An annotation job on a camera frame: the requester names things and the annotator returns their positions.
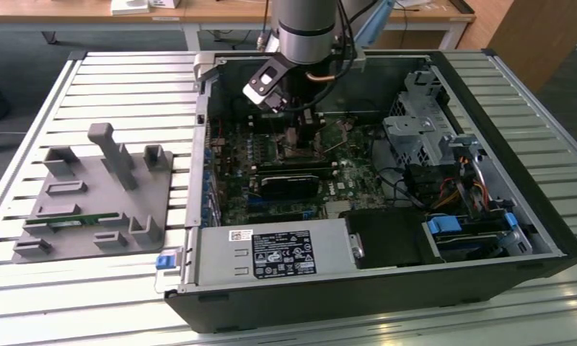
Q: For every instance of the silver CPU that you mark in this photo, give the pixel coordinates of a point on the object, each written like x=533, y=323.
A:
x=297, y=153

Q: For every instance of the metal CPU socket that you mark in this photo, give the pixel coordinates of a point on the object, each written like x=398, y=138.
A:
x=277, y=144

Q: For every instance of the small white box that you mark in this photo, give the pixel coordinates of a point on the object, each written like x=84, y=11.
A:
x=165, y=3

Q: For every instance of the black rating label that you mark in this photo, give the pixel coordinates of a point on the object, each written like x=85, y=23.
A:
x=284, y=259

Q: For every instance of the white barcode sticker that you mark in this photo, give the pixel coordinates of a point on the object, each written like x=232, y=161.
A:
x=238, y=235

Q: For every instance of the silver power supply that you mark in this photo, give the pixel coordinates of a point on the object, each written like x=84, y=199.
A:
x=216, y=259

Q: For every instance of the black graphics card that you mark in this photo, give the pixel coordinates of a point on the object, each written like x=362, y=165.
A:
x=288, y=187

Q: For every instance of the thin metal locking lever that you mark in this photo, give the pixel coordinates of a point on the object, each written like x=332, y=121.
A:
x=336, y=147

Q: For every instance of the blue disk carrier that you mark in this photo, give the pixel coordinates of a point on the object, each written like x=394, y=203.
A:
x=442, y=225

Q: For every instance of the green RAM stick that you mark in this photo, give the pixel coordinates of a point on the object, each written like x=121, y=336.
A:
x=88, y=219

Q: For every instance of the black PC case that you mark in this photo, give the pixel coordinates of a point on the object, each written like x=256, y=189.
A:
x=317, y=306

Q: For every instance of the large white box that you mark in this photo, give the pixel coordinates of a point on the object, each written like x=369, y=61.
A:
x=129, y=9

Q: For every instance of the green motherboard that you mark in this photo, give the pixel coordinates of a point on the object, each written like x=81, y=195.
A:
x=356, y=173

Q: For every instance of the wooden cabinet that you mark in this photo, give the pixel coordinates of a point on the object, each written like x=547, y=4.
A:
x=539, y=36

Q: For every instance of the white papers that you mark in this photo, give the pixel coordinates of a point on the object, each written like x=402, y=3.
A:
x=416, y=3

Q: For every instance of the blue case latch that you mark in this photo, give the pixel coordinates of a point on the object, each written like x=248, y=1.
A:
x=166, y=261

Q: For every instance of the wooden desk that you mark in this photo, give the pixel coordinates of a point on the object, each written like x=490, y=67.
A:
x=52, y=14

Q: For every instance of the silver chipset heatsink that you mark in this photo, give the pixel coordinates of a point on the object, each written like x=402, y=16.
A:
x=338, y=209

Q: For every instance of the black plastic shroud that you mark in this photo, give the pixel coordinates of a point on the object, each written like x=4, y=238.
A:
x=389, y=238

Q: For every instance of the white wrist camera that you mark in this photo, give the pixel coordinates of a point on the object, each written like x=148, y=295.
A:
x=264, y=84

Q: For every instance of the silver metal drive cage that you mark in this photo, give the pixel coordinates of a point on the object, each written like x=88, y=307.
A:
x=408, y=124

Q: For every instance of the grey parts rack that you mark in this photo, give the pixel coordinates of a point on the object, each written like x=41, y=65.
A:
x=90, y=216

